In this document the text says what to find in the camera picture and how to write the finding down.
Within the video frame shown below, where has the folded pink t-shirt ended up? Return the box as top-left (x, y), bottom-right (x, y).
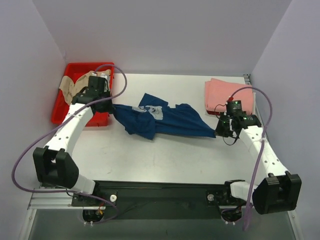
top-left (204, 78), bottom-right (255, 115)

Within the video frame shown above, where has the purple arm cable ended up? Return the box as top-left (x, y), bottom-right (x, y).
top-left (11, 64), bottom-right (128, 223)
top-left (228, 84), bottom-right (274, 232)

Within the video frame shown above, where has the folded red t-shirt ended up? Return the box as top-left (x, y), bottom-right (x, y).
top-left (206, 111), bottom-right (219, 116)

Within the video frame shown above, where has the blue t-shirt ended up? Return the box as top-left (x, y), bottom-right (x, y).
top-left (113, 93), bottom-right (216, 140)

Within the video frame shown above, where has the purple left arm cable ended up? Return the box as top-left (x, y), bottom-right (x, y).
top-left (11, 64), bottom-right (128, 223)

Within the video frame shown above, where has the red plastic bin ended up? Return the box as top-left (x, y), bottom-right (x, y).
top-left (51, 62), bottom-right (115, 125)

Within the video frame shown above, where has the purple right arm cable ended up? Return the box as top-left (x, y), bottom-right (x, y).
top-left (228, 84), bottom-right (274, 232)

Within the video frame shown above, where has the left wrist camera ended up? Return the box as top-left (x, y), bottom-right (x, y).
top-left (87, 75), bottom-right (110, 93)

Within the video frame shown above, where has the beige t-shirt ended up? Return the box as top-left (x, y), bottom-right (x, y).
top-left (59, 69), bottom-right (111, 106)

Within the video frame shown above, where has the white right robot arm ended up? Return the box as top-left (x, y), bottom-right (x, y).
top-left (215, 99), bottom-right (302, 215)

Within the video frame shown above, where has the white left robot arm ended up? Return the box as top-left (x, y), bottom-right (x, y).
top-left (32, 73), bottom-right (112, 206)

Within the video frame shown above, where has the aluminium frame rail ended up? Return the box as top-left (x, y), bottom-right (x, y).
top-left (19, 73), bottom-right (303, 240)

